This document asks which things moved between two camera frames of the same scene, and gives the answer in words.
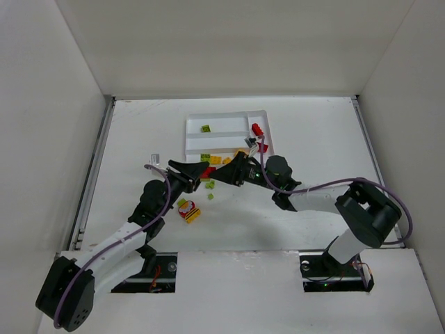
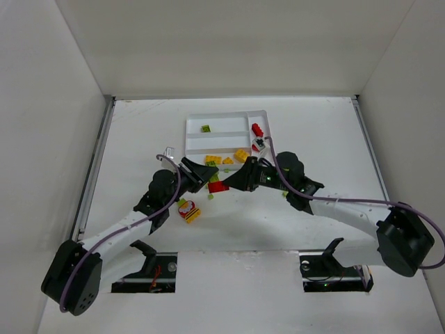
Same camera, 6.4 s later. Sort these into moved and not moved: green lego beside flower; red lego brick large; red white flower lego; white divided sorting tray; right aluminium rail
Moved: red lego brick large
Not moved: green lego beside flower; right aluminium rail; red white flower lego; white divided sorting tray
